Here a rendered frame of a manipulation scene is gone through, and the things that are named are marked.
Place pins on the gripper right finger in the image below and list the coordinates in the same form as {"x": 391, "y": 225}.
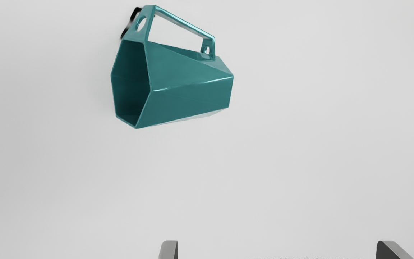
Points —
{"x": 394, "y": 251}

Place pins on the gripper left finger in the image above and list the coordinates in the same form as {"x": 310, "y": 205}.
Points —
{"x": 168, "y": 250}

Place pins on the teal faceted mug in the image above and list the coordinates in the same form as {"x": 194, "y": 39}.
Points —
{"x": 185, "y": 90}

